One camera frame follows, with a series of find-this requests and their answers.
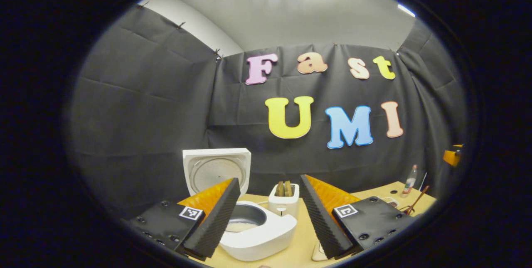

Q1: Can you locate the clear rice container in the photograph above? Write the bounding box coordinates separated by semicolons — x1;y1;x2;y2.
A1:
312;241;329;261

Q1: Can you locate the black backdrop cloth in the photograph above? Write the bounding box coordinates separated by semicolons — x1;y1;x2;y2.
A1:
69;0;470;219

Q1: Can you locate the white rice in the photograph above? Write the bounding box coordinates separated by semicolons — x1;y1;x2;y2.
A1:
227;220;259;232

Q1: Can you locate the brown wooden spoon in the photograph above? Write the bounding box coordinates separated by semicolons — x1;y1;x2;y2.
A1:
405;185;431;215

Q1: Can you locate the white rice cooker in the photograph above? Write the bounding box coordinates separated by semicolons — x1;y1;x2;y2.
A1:
183;148;298;261

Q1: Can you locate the white toaster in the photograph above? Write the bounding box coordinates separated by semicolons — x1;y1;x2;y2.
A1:
268;183;300;218

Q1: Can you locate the clear plastic bottle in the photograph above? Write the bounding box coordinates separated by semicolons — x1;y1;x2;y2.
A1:
402;164;418;199

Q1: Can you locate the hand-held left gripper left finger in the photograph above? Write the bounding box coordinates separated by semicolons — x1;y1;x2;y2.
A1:
125;177;241;262

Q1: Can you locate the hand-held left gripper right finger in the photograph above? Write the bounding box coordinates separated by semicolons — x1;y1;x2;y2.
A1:
299;174;418;260

